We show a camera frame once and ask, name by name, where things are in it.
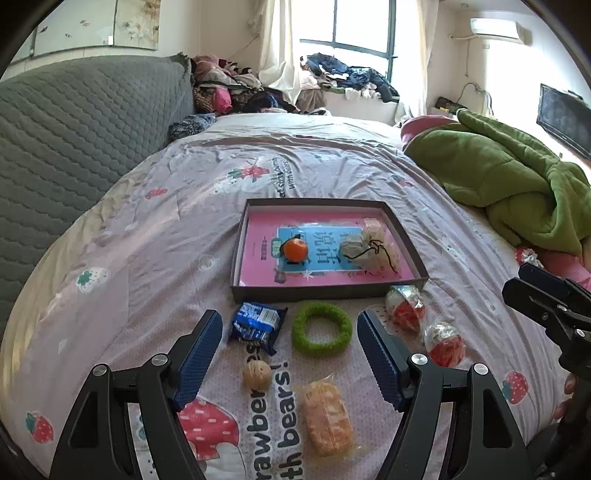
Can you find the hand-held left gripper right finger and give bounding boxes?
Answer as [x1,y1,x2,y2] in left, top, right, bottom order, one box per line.
[356,309,532,480]

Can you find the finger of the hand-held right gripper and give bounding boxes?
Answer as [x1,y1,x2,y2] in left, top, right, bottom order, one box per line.
[502,276,591,346]
[517,263,591,306]

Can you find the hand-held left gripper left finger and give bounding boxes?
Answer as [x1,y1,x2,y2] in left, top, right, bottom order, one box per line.
[50,309,223,480]

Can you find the red white egg-shaped candy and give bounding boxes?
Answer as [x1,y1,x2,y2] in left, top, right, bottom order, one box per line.
[424,322,466,367]
[385,285,426,333]

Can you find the brown walnut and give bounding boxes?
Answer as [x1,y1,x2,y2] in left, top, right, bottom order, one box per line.
[242,360,271,389]

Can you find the green fuzzy ring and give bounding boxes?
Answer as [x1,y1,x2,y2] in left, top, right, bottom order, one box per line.
[292,300,354,356]

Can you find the shallow dark cardboard box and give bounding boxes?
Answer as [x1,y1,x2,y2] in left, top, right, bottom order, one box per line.
[229,198,431,303]

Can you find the orange bread packet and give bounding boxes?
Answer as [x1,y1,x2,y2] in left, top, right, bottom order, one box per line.
[295,376,363,460]

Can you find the person's right hand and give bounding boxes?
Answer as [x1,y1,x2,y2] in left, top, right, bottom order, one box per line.
[554,373,578,422]

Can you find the pink cloth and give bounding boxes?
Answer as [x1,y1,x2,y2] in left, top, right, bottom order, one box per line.
[540,251,591,284]

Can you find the shiny red candy wrapper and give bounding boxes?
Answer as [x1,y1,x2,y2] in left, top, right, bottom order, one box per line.
[515,247,546,269]

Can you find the blue snack packet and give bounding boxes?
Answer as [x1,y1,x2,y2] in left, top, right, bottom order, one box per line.
[228,301,282,356]

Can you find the green fleece blanket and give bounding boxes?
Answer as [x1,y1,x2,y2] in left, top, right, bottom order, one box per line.
[404,109,591,257]

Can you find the orange tangerine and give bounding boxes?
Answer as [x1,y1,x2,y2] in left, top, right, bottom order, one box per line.
[283,237,310,261]

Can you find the pink and blue book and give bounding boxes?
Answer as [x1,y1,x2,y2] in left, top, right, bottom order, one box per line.
[240,208,416,284]

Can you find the pink pillow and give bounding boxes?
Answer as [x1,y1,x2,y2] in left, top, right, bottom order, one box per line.
[399,115,460,151]

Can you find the small dark box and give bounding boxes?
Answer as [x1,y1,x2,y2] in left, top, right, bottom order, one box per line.
[436,96,468,114]

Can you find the dark patterned cloth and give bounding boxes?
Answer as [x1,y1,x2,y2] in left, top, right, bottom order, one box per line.
[168,113,217,141]

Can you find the grey quilted headboard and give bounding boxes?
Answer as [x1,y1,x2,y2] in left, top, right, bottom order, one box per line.
[0,54,195,333]

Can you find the white air conditioner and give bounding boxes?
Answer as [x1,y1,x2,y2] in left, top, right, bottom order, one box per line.
[470,17,532,45]

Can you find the cream curtain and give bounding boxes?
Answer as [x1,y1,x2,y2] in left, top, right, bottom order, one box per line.
[259,0,303,90]
[397,0,439,125]

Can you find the pile of mixed clothes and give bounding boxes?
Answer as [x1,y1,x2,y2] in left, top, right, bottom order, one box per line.
[191,54,301,116]

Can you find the pile of blue clothes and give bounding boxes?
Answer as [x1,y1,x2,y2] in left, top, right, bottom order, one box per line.
[300,53,400,103]

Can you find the window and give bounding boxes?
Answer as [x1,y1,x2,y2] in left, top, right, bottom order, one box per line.
[299,0,398,84]

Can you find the beige mesh drawstring pouch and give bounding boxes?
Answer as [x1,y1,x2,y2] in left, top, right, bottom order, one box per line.
[339,216,400,278]

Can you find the black wall television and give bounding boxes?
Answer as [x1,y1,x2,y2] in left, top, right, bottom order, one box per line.
[536,83,591,160]

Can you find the floral wall panel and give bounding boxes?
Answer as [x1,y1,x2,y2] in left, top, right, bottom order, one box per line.
[9,0,162,63]

